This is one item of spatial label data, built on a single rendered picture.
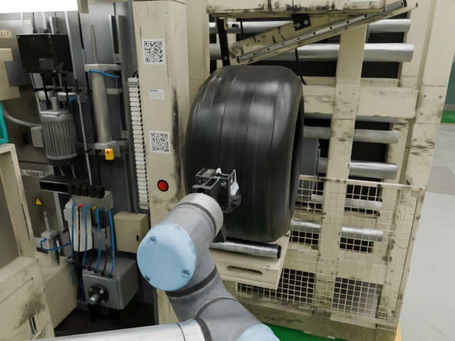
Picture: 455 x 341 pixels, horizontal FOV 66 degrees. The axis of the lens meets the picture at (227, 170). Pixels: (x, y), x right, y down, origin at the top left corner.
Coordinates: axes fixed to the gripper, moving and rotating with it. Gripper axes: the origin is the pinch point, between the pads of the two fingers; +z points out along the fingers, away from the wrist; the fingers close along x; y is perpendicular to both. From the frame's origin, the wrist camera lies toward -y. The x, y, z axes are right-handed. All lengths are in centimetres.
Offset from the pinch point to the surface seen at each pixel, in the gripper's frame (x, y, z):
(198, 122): 12.7, 12.3, 12.7
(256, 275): -3.2, -39.3, 20.1
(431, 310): -93, -121, 125
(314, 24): -13, 39, 68
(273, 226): -9.2, -16.6, 13.2
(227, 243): 6.7, -29.6, 20.8
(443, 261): -115, -121, 185
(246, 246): 0.3, -29.6, 20.9
